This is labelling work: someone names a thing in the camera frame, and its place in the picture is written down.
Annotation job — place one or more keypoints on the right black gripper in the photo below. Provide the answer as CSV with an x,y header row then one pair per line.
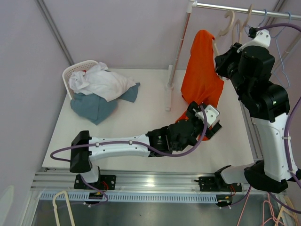
x,y
222,60

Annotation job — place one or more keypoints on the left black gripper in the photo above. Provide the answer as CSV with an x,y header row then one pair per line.
x,y
191,111

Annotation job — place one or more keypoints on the orange t shirt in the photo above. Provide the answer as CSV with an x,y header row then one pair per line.
x,y
200,84

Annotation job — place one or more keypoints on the grey blue t shirt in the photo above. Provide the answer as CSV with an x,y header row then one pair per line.
x,y
96,109

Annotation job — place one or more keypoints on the white t shirt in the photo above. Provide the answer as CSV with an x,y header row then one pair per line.
x,y
100,81

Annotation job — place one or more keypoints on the beige wooden hanger front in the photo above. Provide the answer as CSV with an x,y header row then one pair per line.
x,y
231,16

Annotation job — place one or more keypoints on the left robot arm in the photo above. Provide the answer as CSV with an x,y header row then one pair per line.
x,y
156,143

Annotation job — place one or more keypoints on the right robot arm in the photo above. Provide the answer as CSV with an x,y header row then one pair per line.
x,y
249,70

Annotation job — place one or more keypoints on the white perforated plastic basket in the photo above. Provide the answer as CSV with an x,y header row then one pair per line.
x,y
85,65

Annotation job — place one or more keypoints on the white object at corner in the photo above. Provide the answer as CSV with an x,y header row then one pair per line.
x,y
6,200

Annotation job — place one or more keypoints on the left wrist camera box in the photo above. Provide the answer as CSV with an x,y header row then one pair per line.
x,y
212,115

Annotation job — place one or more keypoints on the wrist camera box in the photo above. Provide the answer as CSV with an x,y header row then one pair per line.
x,y
260,38
212,115

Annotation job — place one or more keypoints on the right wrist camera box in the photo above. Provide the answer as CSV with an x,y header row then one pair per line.
x,y
260,38

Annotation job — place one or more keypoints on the white clothes rack post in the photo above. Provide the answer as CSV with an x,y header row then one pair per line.
x,y
172,67

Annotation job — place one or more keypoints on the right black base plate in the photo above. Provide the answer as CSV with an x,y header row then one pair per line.
x,y
216,184

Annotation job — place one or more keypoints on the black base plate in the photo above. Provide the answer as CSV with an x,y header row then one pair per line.
x,y
216,184
105,183

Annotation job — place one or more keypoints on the metal clothes rack rail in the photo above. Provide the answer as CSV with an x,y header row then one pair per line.
x,y
272,14

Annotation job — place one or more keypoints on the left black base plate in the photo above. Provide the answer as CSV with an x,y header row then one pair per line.
x,y
105,183

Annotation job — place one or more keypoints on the aluminium mounting rail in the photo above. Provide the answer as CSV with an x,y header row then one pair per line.
x,y
126,181

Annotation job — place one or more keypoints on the white slotted cable duct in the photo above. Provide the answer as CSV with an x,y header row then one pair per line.
x,y
143,197

